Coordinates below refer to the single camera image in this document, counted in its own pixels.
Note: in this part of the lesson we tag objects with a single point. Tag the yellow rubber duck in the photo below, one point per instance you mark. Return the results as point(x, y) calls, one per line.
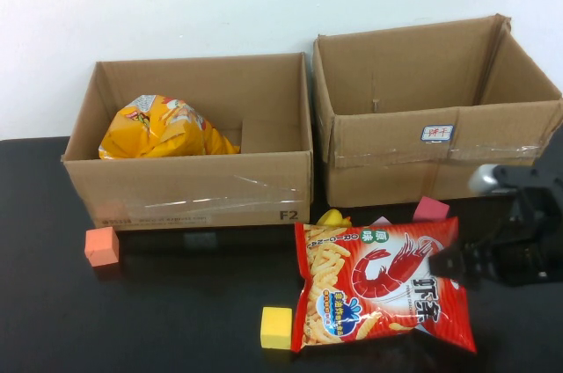
point(333, 218)

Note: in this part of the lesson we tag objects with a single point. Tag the pink foam cube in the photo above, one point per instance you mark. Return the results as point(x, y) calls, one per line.
point(431, 208)

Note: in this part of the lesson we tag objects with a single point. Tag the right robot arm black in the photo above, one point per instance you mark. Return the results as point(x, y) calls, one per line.
point(555, 144)

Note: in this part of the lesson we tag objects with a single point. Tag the large yellow chip bag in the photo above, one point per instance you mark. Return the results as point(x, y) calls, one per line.
point(145, 135)

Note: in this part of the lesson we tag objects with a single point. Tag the cardboard box with F2 print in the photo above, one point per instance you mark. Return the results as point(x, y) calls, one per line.
point(176, 188)

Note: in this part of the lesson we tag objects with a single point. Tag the yellow foam cube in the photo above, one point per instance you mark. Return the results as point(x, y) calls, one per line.
point(276, 329)

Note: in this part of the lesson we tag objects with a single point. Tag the orange foam cube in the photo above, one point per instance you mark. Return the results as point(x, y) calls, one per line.
point(101, 247)

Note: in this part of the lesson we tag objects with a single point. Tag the red prawn cracker bag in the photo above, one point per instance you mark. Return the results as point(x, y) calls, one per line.
point(374, 285)

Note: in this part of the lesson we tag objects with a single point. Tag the pale lilac foam cube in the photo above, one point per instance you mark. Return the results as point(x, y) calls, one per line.
point(380, 221)

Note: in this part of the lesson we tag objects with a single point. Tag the cardboard box with white label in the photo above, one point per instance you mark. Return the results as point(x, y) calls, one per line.
point(396, 170)

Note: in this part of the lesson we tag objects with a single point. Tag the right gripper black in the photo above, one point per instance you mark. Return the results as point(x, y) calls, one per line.
point(532, 241)

